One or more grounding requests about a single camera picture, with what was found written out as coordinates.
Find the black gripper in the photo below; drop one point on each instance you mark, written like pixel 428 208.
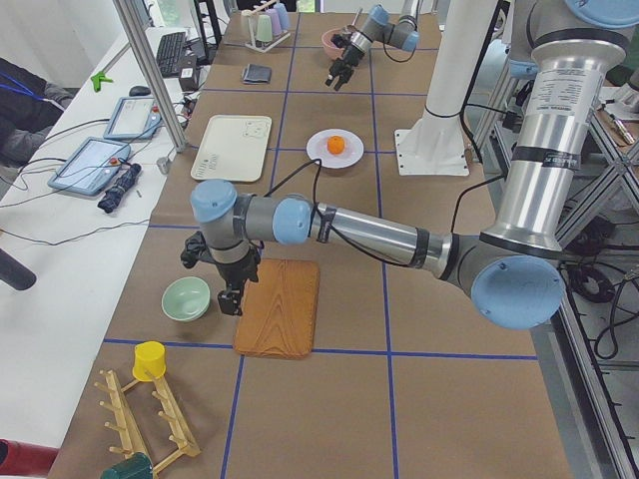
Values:
pixel 235 270
pixel 351 51

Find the orange fruit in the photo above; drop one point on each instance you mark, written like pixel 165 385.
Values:
pixel 335 144

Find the white plate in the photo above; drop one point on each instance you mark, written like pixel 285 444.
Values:
pixel 316 149

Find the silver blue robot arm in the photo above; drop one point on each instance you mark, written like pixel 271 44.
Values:
pixel 570 46
pixel 402 35

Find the cream bear tray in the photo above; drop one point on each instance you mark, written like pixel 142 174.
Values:
pixel 233 148

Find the pink bowl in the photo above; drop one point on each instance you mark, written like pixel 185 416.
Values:
pixel 331 51

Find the wooden cutting board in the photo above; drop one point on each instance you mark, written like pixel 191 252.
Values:
pixel 280 310

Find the green bowl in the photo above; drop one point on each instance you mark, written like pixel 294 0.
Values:
pixel 186 299

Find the grey folded cloth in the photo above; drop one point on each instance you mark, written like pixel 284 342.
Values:
pixel 256 74

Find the blue cup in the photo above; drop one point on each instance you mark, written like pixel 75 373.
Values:
pixel 283 15

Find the purple cup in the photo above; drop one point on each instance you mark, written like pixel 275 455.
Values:
pixel 274 16

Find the yellow cup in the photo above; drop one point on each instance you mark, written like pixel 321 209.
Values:
pixel 149 361

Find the folded dark umbrella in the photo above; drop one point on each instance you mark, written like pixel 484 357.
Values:
pixel 115 194

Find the black keyboard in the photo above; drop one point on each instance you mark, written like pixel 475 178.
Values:
pixel 170 51

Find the wooden mug rack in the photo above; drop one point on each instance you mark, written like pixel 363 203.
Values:
pixel 147 420

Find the dark green cup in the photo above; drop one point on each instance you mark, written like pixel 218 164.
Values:
pixel 138 466

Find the near teach pendant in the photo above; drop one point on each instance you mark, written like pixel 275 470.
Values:
pixel 91 168

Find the teach pendant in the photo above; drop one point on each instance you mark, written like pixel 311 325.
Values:
pixel 134 118
pixel 91 168

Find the black computer mouse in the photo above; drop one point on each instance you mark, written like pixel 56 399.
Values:
pixel 139 91

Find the far teach pendant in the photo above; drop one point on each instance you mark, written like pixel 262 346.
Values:
pixel 134 118

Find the black water bottle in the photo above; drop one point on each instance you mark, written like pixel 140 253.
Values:
pixel 14 273

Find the seated person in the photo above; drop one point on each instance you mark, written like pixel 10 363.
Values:
pixel 30 108

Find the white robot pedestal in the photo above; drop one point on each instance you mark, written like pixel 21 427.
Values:
pixel 434 146

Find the aluminium frame post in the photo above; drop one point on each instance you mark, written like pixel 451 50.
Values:
pixel 146 61

